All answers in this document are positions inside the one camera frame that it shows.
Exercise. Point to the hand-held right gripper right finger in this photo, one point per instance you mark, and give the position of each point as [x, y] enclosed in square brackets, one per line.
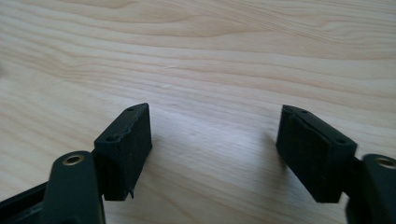
[314, 155]

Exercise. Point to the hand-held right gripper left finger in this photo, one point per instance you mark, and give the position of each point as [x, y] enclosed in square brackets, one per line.
[121, 155]

